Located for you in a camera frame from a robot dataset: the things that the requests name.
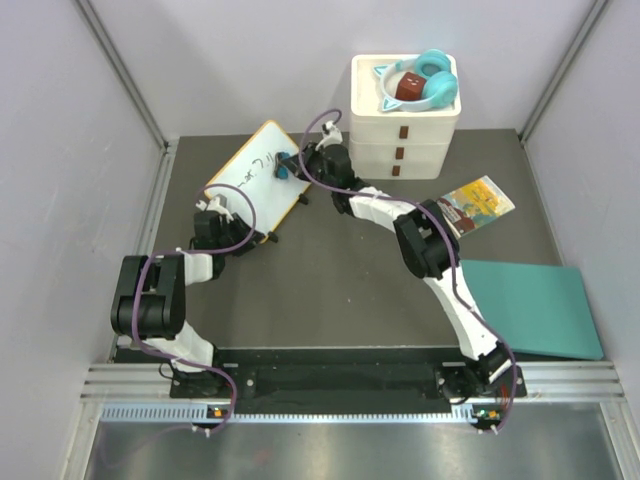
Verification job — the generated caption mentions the orange-framed whiteboard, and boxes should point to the orange-framed whiteboard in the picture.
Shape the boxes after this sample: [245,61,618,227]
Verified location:
[204,120,310,235]

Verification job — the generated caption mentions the blue bone-shaped eraser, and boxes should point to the blue bone-shaped eraser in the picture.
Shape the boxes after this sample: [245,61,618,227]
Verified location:
[274,151,297,180]

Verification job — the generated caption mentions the white three-drawer storage box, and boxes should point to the white three-drawer storage box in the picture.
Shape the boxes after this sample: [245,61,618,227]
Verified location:
[349,53,462,180]

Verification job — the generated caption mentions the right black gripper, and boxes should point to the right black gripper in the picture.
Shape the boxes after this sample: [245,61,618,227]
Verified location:
[281,143,336,193]

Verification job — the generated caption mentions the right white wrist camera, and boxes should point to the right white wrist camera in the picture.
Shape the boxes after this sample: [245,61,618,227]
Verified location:
[316,120,343,150]

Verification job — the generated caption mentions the dark red cube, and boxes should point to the dark red cube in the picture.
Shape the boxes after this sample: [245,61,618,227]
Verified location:
[394,72,427,101]

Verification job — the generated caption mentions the yellow illustrated book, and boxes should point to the yellow illustrated book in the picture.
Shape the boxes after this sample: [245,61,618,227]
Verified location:
[436,175,515,239]

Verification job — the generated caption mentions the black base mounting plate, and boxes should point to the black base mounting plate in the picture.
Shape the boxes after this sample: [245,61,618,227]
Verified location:
[168,362,527,401]

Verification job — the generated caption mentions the aluminium front rail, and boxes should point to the aluminium front rail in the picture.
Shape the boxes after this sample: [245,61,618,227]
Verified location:
[81,361,625,428]

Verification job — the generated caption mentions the teal cat-ear headphones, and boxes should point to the teal cat-ear headphones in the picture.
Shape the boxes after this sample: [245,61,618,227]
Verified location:
[373,49,459,113]

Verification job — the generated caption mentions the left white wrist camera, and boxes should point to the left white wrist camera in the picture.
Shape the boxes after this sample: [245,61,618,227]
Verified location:
[195,195,233,221]

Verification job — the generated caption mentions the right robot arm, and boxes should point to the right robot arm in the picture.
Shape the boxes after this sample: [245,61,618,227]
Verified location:
[296,142,517,405]

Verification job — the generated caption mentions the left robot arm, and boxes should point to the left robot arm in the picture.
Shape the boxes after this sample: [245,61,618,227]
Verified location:
[110,211,278,398]

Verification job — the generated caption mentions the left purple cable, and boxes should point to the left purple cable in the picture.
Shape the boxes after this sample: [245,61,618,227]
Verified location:
[132,183,258,435]

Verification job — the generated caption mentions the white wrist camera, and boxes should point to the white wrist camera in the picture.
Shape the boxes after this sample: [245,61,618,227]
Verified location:
[195,195,233,221]
[316,120,343,150]

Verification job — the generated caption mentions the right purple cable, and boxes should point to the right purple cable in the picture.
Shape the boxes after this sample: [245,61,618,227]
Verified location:
[302,108,516,435]

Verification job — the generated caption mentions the purple cable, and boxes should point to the purple cable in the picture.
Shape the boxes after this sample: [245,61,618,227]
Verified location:
[132,183,258,435]
[302,108,516,435]

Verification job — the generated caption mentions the teal foam pad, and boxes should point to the teal foam pad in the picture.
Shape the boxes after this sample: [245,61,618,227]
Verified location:
[462,260,604,360]

